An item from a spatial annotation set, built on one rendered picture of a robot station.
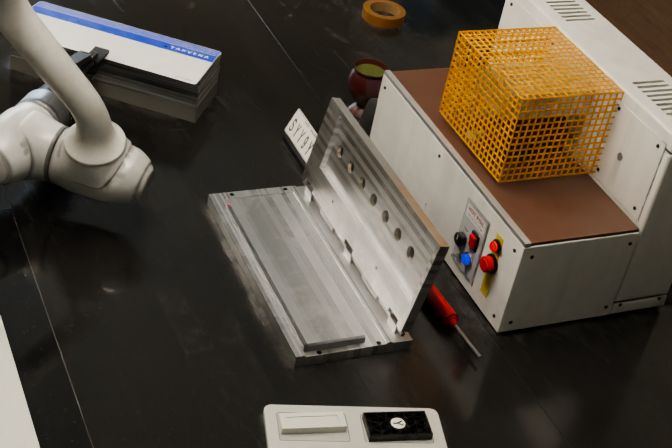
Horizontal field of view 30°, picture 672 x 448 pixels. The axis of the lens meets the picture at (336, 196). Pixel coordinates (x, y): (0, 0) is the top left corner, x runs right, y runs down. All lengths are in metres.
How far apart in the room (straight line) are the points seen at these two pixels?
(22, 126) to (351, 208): 0.58
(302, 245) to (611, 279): 0.54
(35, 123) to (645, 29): 1.74
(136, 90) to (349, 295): 0.69
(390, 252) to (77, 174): 0.54
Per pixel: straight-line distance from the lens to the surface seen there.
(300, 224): 2.25
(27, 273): 2.11
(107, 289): 2.08
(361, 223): 2.16
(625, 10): 3.43
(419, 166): 2.31
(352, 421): 1.91
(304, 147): 2.45
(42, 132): 2.18
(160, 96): 2.52
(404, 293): 2.03
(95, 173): 2.12
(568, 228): 2.10
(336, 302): 2.09
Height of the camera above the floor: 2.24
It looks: 34 degrees down
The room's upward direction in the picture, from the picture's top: 12 degrees clockwise
